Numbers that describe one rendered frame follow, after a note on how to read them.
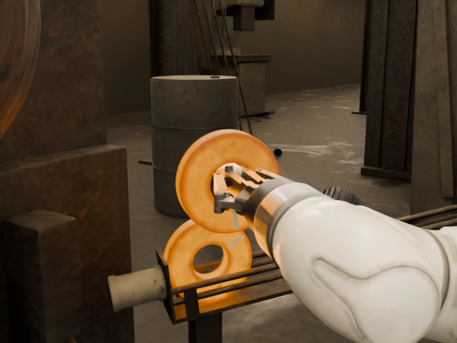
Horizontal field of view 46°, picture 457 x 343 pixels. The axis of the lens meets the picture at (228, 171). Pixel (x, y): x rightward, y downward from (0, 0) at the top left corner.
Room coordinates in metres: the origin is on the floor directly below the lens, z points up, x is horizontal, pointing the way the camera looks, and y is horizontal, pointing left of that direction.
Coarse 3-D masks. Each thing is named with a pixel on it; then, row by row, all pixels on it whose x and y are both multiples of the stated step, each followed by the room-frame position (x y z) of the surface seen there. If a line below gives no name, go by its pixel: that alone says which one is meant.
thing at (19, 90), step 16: (32, 0) 0.77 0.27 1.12; (32, 16) 0.77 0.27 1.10; (32, 32) 0.77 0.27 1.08; (32, 48) 0.77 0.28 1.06; (32, 64) 0.77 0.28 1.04; (16, 80) 0.74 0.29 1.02; (16, 96) 0.74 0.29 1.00; (0, 112) 0.72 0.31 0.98; (16, 112) 0.74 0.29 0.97; (0, 128) 0.72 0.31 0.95
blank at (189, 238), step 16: (192, 224) 0.85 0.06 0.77; (176, 240) 0.83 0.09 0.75; (192, 240) 0.84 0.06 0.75; (208, 240) 0.85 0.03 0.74; (224, 240) 0.86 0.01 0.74; (240, 240) 0.87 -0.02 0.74; (176, 256) 0.83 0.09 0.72; (192, 256) 0.84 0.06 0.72; (224, 256) 0.88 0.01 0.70; (240, 256) 0.87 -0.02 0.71; (176, 272) 0.83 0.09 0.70; (192, 272) 0.84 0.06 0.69; (224, 272) 0.86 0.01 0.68; (208, 288) 0.85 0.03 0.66
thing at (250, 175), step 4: (244, 172) 0.72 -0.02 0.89; (248, 172) 0.72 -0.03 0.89; (252, 172) 0.72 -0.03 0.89; (248, 176) 0.71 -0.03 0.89; (252, 176) 0.70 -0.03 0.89; (256, 176) 0.70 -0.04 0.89; (248, 180) 0.71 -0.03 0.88; (252, 180) 0.69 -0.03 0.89; (256, 180) 0.68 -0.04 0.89; (260, 180) 0.67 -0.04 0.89; (264, 180) 0.66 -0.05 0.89
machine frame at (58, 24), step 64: (64, 0) 1.00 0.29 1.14; (64, 64) 0.99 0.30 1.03; (64, 128) 0.98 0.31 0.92; (0, 192) 0.82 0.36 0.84; (64, 192) 0.91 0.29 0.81; (128, 192) 1.04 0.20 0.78; (0, 256) 0.81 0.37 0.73; (128, 256) 1.03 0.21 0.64; (0, 320) 0.80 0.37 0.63; (128, 320) 1.02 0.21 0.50
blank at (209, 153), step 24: (192, 144) 0.76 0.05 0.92; (216, 144) 0.74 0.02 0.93; (240, 144) 0.75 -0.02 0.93; (264, 144) 0.76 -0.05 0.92; (192, 168) 0.73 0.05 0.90; (216, 168) 0.74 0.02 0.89; (264, 168) 0.77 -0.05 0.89; (192, 192) 0.73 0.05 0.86; (192, 216) 0.73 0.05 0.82; (216, 216) 0.74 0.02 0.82; (240, 216) 0.76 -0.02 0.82
